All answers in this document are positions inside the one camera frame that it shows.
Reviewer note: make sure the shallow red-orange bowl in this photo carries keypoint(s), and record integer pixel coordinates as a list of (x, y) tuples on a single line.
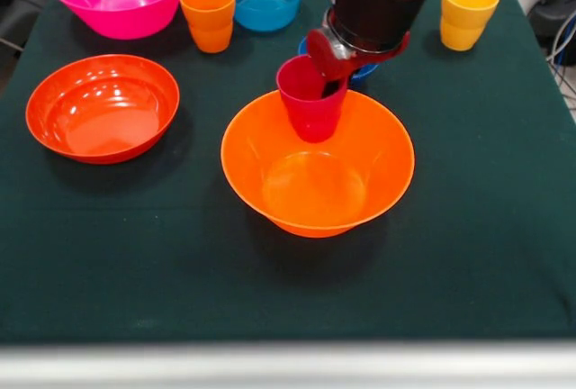
[(103, 105)]

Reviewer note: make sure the dark blue bowl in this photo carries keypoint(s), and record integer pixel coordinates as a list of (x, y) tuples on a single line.
[(362, 74)]

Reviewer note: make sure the yellow cup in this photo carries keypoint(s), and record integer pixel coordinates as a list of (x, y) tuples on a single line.
[(465, 24)]

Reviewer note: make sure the small orange cup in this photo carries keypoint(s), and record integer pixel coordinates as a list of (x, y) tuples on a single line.
[(209, 33)]

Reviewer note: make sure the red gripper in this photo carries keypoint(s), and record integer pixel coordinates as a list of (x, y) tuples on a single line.
[(328, 58)]

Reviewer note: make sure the dark green tablecloth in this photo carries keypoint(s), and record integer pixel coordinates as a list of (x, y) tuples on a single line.
[(288, 285)]

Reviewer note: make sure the magenta cup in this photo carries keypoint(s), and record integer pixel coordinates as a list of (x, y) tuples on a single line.
[(310, 114)]

